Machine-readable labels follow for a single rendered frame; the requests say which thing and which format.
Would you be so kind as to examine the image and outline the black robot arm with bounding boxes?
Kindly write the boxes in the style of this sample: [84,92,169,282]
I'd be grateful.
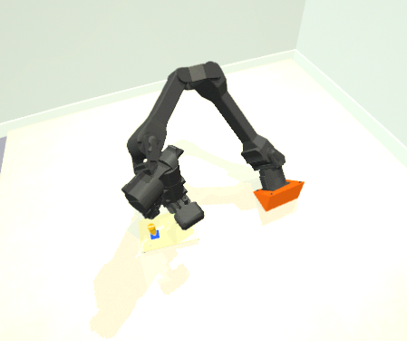
[121,61,290,220]

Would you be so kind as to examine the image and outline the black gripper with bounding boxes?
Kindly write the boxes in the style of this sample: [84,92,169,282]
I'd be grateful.
[162,176,205,231]

